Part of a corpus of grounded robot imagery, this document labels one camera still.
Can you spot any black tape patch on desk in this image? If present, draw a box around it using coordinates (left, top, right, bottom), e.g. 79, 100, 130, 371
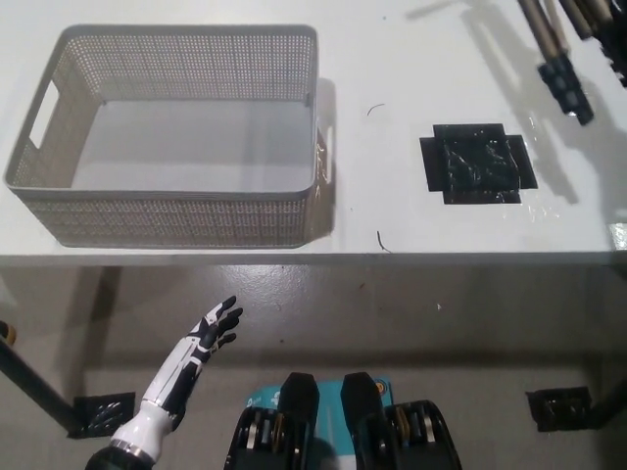
418, 122, 538, 207

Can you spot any gray perforated plastic basket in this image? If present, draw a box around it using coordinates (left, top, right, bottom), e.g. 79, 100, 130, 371
2, 23, 337, 249

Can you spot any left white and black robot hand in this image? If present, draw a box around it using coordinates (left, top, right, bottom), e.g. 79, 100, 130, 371
139, 295, 245, 422

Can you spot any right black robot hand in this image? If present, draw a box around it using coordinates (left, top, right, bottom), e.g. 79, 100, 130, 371
598, 41, 627, 90

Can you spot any bronze and black camera tripod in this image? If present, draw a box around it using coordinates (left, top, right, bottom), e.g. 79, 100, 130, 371
517, 0, 627, 127

